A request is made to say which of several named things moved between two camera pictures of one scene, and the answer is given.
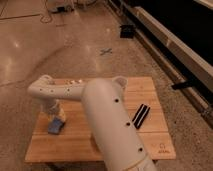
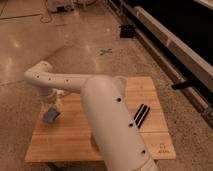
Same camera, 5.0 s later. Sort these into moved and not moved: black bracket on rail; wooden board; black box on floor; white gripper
Moved: white gripper
Not moved: black box on floor; black bracket on rail; wooden board
